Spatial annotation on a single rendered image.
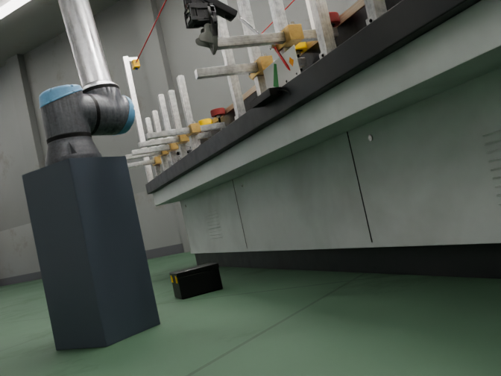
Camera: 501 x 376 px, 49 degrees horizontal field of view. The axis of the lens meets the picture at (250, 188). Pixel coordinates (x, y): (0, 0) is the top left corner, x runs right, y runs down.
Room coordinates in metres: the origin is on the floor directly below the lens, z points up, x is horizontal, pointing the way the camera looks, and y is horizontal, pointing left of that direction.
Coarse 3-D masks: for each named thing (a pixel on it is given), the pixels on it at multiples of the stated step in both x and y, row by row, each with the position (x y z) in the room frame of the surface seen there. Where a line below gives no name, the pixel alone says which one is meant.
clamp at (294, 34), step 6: (294, 24) 1.73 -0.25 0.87; (300, 24) 1.73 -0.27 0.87; (282, 30) 1.76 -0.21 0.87; (288, 30) 1.72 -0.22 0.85; (294, 30) 1.72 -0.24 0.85; (300, 30) 1.73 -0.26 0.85; (288, 36) 1.73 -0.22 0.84; (294, 36) 1.72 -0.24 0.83; (300, 36) 1.73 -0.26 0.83; (288, 42) 1.74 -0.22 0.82; (294, 42) 1.75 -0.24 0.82; (282, 48) 1.80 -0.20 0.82
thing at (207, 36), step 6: (210, 24) 1.65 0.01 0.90; (204, 30) 1.64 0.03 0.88; (210, 30) 1.66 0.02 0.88; (198, 36) 1.64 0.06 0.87; (204, 36) 1.64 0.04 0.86; (210, 36) 1.65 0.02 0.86; (216, 36) 1.65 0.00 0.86; (204, 42) 1.64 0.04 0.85; (210, 42) 1.65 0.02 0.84; (216, 42) 1.65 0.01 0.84; (216, 48) 1.66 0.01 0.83
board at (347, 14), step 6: (360, 0) 1.71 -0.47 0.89; (354, 6) 1.75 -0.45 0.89; (360, 6) 1.72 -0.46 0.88; (348, 12) 1.78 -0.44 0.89; (354, 12) 1.75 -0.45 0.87; (342, 18) 1.82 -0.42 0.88; (348, 18) 1.79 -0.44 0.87; (312, 42) 2.02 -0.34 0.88; (300, 54) 2.12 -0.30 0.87; (252, 90) 2.61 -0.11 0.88; (246, 96) 2.69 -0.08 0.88; (228, 108) 2.94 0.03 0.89; (216, 120) 3.16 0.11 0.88
